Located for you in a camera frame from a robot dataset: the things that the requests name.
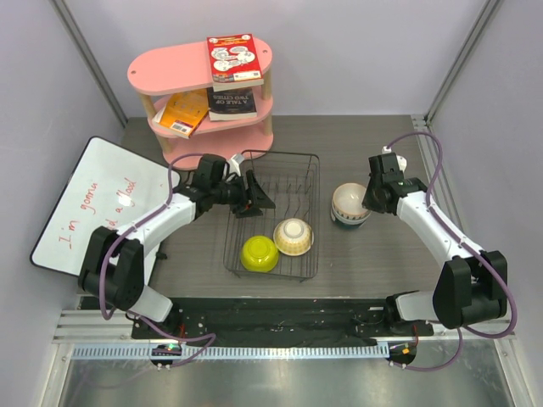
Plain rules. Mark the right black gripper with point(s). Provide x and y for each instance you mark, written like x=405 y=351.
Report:
x=369 y=203

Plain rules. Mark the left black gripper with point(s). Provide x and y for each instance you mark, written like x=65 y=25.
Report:
x=260 y=199

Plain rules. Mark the white bowl with green stripes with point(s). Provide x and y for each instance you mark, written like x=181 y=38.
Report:
x=347 y=201

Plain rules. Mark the plain white ribbed bowl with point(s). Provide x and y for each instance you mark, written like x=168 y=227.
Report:
x=334 y=213

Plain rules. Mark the black wire dish rack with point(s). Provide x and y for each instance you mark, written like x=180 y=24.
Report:
x=292 y=182

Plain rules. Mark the white bowl with yellow pattern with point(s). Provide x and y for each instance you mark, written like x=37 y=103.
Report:
x=293 y=237

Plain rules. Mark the teal and white bowl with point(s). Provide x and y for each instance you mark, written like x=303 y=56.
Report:
x=349 y=225

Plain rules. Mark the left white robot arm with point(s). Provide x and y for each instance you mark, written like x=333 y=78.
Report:
x=113 y=266

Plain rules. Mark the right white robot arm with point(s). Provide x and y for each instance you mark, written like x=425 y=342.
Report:
x=470 y=287

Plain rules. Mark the yellow-green bowl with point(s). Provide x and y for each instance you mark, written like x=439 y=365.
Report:
x=259 y=254

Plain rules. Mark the black Tale of Two Cities book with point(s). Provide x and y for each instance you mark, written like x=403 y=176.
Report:
x=234 y=104

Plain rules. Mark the pink three-tier shelf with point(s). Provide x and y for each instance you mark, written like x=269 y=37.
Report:
x=161 y=72

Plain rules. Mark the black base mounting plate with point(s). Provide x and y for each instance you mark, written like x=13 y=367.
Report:
x=293 y=322

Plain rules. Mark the orange paperback book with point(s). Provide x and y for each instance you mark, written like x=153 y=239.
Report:
x=183 y=113

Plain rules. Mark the red comic book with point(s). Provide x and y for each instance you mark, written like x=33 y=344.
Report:
x=234 y=63

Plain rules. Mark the white dry-erase board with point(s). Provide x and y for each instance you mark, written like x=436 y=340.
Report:
x=110 y=186

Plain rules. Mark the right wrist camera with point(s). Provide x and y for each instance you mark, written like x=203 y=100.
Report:
x=402 y=162

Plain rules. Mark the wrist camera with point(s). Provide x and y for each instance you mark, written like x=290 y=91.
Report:
x=235 y=164
x=402 y=162

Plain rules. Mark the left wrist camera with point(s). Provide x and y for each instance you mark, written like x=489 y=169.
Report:
x=235 y=164

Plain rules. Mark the white slotted cable duct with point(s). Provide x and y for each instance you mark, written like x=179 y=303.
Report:
x=166 y=351

